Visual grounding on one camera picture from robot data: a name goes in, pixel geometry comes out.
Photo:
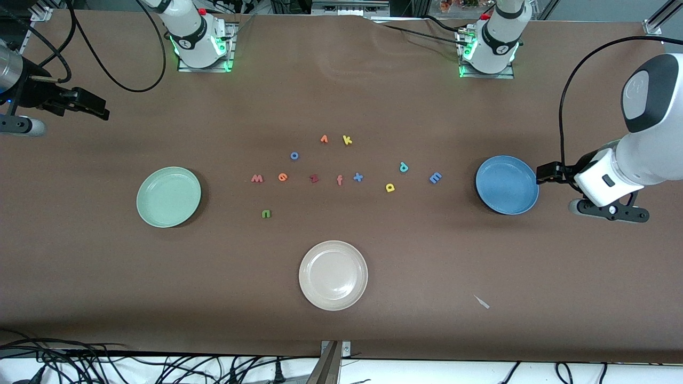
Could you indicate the blue plate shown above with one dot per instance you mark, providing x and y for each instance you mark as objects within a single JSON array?
[{"x": 507, "y": 185}]

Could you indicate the orange foam letter e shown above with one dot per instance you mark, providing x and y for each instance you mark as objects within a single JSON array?
[{"x": 279, "y": 177}]

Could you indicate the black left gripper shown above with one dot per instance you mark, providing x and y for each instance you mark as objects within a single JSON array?
[{"x": 580, "y": 164}]

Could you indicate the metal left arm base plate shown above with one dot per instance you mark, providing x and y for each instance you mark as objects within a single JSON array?
[{"x": 488, "y": 76}]

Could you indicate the brown table cover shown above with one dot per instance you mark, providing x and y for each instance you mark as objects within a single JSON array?
[{"x": 427, "y": 256}]

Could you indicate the aluminium frame profile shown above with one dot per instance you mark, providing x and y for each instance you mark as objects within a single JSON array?
[
  {"x": 655, "y": 25},
  {"x": 41, "y": 13}
]

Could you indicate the aluminium post with bracket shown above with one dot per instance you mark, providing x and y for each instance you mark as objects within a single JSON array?
[{"x": 326, "y": 368}]

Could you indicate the white paper scrap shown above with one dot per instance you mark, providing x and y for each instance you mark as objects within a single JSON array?
[{"x": 482, "y": 302}]

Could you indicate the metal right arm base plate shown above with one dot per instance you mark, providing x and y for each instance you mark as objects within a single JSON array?
[{"x": 205, "y": 70}]

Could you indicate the black power plug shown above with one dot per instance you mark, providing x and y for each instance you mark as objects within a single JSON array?
[{"x": 278, "y": 372}]

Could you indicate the beige plate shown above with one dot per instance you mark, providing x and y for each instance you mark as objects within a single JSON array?
[{"x": 333, "y": 275}]

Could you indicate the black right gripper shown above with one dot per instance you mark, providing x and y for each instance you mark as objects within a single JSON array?
[{"x": 38, "y": 94}]

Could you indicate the grey metal equipment box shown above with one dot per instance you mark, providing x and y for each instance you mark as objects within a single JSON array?
[{"x": 347, "y": 8}]

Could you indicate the blue foam letter m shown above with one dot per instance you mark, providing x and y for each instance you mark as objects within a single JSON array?
[{"x": 435, "y": 178}]

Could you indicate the teal foam letter d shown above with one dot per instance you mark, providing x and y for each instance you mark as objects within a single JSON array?
[{"x": 400, "y": 164}]

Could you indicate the green plate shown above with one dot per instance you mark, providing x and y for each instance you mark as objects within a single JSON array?
[{"x": 168, "y": 197}]

